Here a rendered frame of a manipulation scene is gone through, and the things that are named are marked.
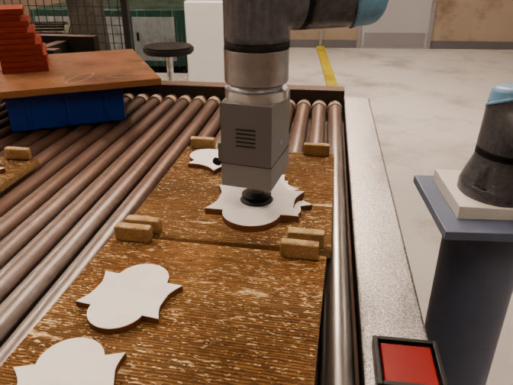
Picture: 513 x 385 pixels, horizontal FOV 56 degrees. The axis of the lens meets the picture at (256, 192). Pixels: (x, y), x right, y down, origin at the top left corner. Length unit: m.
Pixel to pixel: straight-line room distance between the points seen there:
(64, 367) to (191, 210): 0.39
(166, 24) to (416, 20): 3.93
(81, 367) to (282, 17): 0.44
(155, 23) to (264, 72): 5.73
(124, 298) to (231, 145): 0.25
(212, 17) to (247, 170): 4.35
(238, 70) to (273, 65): 0.04
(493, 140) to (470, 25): 7.52
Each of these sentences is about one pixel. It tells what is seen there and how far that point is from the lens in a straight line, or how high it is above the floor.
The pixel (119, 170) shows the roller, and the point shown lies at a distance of 1.14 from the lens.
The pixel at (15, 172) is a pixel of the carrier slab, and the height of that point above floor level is 0.94.
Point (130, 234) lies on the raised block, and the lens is 0.80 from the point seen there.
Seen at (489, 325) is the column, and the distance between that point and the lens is 1.25.
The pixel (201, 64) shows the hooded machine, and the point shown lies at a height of 0.36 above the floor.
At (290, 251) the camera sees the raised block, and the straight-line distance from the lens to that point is 0.74.
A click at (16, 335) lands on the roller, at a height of 0.92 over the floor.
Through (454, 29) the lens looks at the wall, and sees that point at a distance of 8.50.
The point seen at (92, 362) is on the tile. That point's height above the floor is 0.95.
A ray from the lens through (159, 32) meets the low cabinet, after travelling 6.27.
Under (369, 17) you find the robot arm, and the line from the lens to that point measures 0.62.
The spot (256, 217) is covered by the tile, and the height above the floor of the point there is 1.06.
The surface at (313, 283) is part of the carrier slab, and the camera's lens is 0.70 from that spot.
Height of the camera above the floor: 1.35
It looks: 26 degrees down
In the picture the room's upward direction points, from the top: straight up
